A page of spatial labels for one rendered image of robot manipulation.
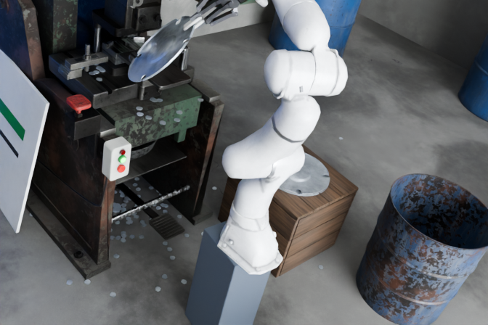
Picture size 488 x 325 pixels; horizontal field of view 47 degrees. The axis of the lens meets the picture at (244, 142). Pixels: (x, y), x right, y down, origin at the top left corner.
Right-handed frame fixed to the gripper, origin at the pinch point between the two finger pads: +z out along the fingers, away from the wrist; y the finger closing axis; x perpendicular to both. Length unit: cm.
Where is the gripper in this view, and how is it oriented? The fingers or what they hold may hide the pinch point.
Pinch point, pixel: (193, 23)
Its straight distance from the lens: 184.9
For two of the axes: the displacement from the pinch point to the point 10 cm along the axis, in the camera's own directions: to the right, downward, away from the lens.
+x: 1.2, 6.0, -7.9
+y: -5.9, -6.0, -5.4
